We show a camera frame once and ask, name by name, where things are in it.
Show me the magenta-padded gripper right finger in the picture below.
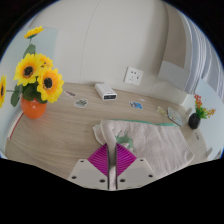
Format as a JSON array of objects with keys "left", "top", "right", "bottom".
[{"left": 115, "top": 143, "right": 157, "bottom": 191}]

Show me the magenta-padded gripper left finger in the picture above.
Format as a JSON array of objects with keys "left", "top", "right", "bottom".
[{"left": 68, "top": 143, "right": 111, "bottom": 191}]

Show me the beige towel with green trim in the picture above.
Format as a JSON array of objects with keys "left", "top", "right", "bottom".
[{"left": 92, "top": 119, "right": 196, "bottom": 191}]

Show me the pale yellow sticker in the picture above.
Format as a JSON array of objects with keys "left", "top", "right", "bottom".
[{"left": 156, "top": 106, "right": 168, "bottom": 117}]

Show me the blue and white sticker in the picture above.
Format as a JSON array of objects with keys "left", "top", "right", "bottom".
[{"left": 129, "top": 100, "right": 144, "bottom": 110}]

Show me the grey-green picture card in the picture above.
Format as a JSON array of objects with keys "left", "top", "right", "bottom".
[{"left": 167, "top": 106, "right": 184, "bottom": 128}]

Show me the round green-grey sticker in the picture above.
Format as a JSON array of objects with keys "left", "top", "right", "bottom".
[{"left": 74, "top": 98, "right": 89, "bottom": 109}]

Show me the black round vase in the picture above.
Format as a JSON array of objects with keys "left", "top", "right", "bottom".
[{"left": 188, "top": 112, "right": 202, "bottom": 130}]

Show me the small pink sticker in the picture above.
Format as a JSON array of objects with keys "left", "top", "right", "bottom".
[{"left": 63, "top": 90, "right": 77, "bottom": 99}]

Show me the white rectangular power bank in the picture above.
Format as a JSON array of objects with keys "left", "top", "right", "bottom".
[{"left": 94, "top": 83, "right": 118, "bottom": 101}]

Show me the orange round vase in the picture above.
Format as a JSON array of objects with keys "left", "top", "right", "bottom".
[{"left": 19, "top": 94, "right": 48, "bottom": 120}]

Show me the frosted desk divider panel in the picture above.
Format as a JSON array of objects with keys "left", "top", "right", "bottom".
[
  {"left": 0, "top": 26, "right": 60, "bottom": 158},
  {"left": 184, "top": 85, "right": 224, "bottom": 159}
]

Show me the orange and green artificial plant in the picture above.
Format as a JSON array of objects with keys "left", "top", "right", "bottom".
[{"left": 193, "top": 94, "right": 217, "bottom": 120}]

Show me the small frosted divider panel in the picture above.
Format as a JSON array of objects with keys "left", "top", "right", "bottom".
[{"left": 157, "top": 60, "right": 190, "bottom": 92}]

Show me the yellow sunflower bouquet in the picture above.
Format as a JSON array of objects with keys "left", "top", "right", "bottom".
[{"left": 0, "top": 25, "right": 65, "bottom": 108}]

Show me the pale blue-white curtain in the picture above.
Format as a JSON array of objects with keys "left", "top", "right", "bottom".
[{"left": 179, "top": 13, "right": 224, "bottom": 101}]

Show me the white wall socket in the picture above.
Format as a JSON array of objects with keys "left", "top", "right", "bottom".
[{"left": 123, "top": 66, "right": 145, "bottom": 86}]

